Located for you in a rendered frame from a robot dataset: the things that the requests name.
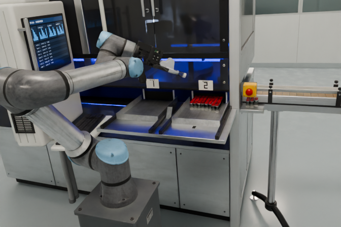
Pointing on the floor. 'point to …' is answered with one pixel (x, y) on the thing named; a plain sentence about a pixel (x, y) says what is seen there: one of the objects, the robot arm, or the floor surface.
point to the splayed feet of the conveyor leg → (270, 207)
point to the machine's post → (235, 91)
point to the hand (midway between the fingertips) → (174, 72)
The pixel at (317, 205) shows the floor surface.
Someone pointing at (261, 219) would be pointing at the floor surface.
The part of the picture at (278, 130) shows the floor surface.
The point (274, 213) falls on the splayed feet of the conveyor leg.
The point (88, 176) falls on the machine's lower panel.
